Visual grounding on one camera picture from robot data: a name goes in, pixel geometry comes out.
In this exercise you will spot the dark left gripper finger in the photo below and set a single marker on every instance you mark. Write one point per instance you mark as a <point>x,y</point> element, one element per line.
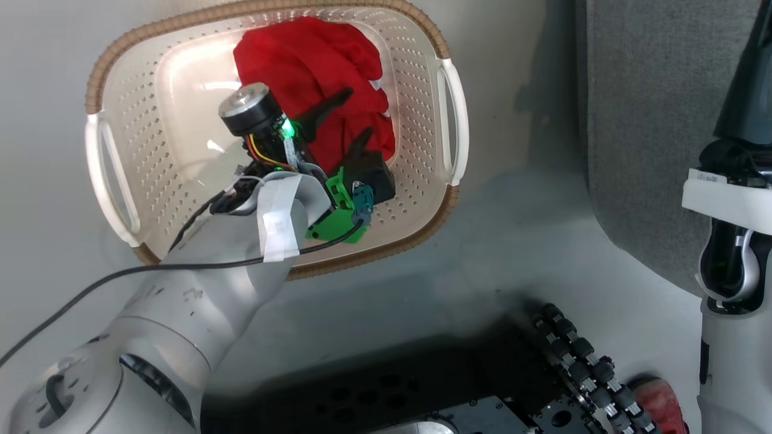
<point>325,113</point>
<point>360,143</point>

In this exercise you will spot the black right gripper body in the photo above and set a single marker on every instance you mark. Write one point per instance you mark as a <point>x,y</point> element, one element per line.
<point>733,265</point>

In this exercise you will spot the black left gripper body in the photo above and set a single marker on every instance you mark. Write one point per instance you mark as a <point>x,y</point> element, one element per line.
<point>253,114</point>

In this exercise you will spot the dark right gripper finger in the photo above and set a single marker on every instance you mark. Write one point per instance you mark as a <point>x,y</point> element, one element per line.
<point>751,90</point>

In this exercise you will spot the red garment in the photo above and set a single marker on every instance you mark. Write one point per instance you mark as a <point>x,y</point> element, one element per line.
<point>301,60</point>

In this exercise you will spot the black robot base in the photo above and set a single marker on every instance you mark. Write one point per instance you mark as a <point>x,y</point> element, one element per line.
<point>392,386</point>

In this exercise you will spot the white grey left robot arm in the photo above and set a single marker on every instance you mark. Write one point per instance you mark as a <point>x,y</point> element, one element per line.
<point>181,313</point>

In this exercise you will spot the grey fabric sofa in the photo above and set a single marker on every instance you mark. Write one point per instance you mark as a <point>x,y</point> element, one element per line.
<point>651,120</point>

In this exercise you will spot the white perforated laundry basket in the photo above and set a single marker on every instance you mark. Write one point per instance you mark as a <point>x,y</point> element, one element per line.
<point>181,90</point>

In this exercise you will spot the red round button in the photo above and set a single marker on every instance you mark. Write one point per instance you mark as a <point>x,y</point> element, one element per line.
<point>660,404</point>

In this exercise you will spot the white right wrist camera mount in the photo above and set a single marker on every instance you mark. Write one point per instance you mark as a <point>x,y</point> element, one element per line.
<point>736,202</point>

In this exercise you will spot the green left wrist camera mount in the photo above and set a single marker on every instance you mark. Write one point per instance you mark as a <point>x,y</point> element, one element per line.
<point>344,205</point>

